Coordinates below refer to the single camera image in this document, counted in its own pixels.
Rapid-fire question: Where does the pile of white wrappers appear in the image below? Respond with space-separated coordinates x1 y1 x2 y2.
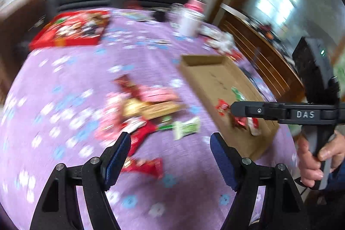
203 29 239 56

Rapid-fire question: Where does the person's right hand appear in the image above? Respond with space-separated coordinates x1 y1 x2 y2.
297 131 345 189

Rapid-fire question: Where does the golden brown snack bar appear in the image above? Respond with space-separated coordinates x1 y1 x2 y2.
122 100 187 120

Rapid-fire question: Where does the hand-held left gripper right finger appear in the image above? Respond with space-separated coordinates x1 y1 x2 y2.
210 132 312 230

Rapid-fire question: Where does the wooden cabinet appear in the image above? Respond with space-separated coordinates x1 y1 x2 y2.
213 3 306 102

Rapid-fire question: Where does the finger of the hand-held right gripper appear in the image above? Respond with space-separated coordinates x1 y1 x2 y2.
229 101 287 123

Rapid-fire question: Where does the long dark red snack packet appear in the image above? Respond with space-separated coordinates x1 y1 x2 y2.
129 122 158 156

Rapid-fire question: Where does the red gift box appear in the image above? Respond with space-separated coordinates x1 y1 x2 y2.
28 10 111 50

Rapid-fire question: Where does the cardboard box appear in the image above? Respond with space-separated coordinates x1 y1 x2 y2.
179 54 280 161

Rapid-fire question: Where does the brown armchair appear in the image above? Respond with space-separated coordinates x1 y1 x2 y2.
0 0 53 90

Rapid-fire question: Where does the small red snack packet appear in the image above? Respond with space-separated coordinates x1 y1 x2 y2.
230 115 248 130
215 99 230 116

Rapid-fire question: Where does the white plastic jar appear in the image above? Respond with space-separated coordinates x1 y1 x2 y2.
176 5 206 38

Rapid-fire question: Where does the small black object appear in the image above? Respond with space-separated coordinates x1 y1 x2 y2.
154 10 170 23

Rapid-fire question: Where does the purple floral tablecloth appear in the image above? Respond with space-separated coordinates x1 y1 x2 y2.
0 8 298 230

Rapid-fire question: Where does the green white snack packet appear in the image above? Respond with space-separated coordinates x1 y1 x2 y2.
172 116 201 140

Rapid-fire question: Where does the pale pink snack packet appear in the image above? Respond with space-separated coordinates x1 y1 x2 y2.
94 92 130 139

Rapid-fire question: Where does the white red snack packet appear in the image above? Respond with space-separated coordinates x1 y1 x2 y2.
247 117 261 137

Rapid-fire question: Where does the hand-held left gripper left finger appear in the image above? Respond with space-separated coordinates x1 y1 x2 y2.
30 131 132 230

